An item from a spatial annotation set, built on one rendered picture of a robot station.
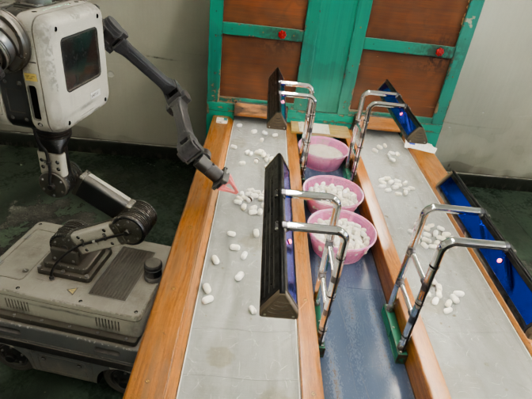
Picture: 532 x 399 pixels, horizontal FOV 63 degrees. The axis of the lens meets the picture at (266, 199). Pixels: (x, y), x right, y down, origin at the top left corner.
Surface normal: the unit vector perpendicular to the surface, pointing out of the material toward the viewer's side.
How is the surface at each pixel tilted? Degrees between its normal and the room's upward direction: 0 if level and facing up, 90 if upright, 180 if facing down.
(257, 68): 90
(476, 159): 88
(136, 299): 0
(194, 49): 90
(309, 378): 0
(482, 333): 0
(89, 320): 90
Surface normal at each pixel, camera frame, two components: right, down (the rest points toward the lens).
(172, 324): 0.10, -0.84
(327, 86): -0.02, 0.53
